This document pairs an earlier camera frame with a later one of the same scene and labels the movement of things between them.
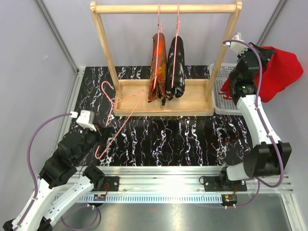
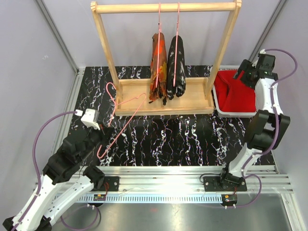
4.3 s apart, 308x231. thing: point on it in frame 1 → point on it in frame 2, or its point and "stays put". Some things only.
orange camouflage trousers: [160, 88] stays put
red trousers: [282, 70] → [233, 95]
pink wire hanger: [112, 104] → [111, 114]
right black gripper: [265, 54] → [246, 66]
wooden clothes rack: [131, 97] stays put
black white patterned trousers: [178, 88] stays put
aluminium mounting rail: [186, 178] stays put
